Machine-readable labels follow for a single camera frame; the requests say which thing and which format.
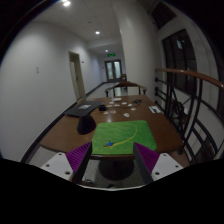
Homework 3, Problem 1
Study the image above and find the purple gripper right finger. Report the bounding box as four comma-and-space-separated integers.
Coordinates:
133, 142, 159, 184

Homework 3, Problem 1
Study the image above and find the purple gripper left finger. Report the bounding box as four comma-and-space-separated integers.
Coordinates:
66, 142, 92, 183

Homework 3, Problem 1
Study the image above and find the black computer mouse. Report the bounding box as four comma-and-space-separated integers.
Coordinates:
77, 114, 96, 135

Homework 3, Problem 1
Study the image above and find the green mouse pad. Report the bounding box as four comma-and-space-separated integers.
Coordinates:
92, 120, 157, 155

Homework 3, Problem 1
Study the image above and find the black laptop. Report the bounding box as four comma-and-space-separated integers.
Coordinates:
65, 101, 102, 117

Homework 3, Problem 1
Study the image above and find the white booklet on table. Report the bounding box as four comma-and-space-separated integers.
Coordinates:
149, 106, 162, 113

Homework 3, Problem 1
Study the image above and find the small black box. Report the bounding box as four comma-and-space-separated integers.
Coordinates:
98, 105, 107, 111

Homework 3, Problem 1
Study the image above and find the wooden chair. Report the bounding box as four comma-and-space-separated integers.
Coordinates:
105, 81, 147, 97

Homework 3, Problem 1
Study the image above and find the double glass door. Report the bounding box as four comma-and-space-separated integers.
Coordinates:
105, 60, 122, 82

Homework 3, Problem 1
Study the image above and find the open side door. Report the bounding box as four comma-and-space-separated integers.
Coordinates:
69, 52, 86, 101

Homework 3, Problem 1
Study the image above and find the wooden stair handrail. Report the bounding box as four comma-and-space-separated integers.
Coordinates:
155, 68, 224, 92

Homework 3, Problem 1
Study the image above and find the dark window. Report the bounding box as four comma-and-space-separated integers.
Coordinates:
162, 29, 197, 93

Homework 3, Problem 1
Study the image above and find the green exit sign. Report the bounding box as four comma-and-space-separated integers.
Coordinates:
107, 53, 116, 57

